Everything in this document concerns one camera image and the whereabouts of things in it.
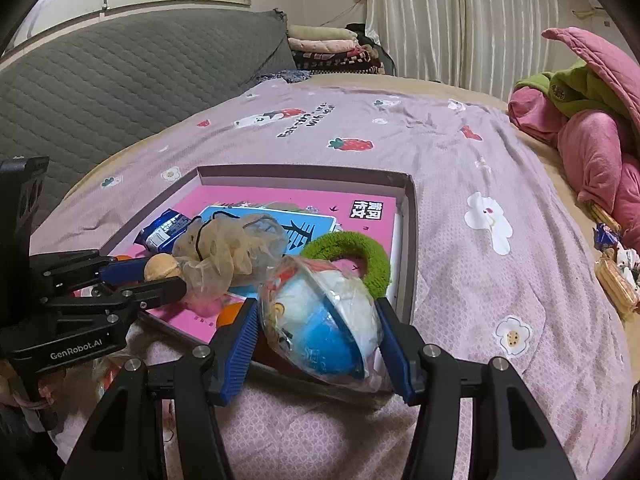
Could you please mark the walnut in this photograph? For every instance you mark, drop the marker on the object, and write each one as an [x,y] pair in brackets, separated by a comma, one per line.
[161,266]

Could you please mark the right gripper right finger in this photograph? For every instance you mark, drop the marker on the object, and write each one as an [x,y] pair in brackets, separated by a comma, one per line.
[511,437]

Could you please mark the grey cardboard box tray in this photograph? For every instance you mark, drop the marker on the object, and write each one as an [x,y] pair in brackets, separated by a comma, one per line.
[270,368]

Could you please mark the blue snack packet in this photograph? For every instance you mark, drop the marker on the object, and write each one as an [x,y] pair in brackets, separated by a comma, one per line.
[160,235]

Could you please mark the beige mesh bath puff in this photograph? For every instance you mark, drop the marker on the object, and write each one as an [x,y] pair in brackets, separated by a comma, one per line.
[225,252]

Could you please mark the grey quilted headboard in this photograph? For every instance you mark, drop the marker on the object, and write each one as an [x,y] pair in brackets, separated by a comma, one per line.
[85,96]

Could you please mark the snack pile on bed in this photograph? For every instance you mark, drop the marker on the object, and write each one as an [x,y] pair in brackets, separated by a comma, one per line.
[617,268]

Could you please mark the pink strawberry print bedsheet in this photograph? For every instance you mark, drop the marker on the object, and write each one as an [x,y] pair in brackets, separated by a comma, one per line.
[503,269]

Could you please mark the green garment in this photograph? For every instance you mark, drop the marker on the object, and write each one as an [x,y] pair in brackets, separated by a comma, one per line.
[575,89]

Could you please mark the toy egg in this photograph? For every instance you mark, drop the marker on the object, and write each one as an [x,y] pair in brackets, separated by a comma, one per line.
[322,320]
[104,371]

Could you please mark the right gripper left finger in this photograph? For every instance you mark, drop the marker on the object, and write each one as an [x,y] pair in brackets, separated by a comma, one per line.
[123,438]

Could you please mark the person's left hand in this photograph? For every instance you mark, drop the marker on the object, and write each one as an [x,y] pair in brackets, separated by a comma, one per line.
[29,392]

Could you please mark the stack of folded blankets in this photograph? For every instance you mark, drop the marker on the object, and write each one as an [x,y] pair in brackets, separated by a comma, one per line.
[328,50]

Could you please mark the pink quilted duvet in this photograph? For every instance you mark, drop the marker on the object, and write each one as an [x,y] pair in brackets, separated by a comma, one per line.
[599,151]

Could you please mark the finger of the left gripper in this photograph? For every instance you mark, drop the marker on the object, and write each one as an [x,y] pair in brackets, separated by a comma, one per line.
[142,296]
[121,272]

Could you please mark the white striped curtain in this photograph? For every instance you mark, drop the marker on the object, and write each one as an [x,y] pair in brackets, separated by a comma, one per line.
[480,45]

